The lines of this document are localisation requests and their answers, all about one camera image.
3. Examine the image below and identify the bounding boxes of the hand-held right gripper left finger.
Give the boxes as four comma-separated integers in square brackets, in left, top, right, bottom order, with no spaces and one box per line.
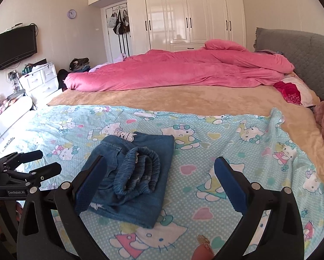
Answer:
[17,156,115,260]

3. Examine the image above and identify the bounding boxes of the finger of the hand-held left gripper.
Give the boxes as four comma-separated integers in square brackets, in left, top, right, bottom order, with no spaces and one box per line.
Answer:
[5,162,62,187]
[0,150,44,167]

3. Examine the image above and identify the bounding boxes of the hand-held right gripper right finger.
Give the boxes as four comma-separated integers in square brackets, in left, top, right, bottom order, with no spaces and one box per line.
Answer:
[213,156,305,260]

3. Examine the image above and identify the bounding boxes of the blue denim pants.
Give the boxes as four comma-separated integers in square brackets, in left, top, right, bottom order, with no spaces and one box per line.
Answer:
[81,131,175,229]

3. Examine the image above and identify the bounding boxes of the person's right hand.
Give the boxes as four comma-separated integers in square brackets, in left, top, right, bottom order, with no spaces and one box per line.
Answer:
[196,234,215,260]

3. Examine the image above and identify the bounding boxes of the white padded bench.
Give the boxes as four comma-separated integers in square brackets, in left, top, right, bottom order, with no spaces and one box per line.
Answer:
[0,96,34,141]

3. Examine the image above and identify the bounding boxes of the cartoon cat printed blanket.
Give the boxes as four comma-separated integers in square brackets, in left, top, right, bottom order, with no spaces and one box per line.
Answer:
[0,104,324,260]

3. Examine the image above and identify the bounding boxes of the white drawer dresser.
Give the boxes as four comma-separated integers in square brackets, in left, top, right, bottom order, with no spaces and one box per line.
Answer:
[18,62,60,106]

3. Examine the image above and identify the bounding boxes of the beige plush blanket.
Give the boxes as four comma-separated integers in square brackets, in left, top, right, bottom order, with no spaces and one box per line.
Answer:
[47,85,324,195]

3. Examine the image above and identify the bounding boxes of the red flowered pillow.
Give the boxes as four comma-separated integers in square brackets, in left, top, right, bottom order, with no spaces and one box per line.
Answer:
[273,72,321,106]

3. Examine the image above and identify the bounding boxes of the pink duvet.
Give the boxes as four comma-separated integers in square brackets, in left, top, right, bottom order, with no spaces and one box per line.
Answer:
[64,39,295,92]

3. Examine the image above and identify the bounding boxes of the white door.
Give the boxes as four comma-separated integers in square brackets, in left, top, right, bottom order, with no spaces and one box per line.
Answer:
[101,1,133,57]

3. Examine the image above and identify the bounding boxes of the grey quilted headboard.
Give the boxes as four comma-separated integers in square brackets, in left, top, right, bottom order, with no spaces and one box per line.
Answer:
[254,28,324,101]

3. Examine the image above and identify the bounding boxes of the black striped hanging bag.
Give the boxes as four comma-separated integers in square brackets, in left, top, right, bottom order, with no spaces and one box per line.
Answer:
[113,10,130,35]

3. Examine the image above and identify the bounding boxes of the white wardrobe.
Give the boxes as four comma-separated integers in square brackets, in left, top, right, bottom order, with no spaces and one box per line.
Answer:
[88,0,246,56]

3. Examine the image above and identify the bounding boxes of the black wall television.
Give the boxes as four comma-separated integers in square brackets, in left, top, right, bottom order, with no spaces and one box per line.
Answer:
[0,25,38,72]

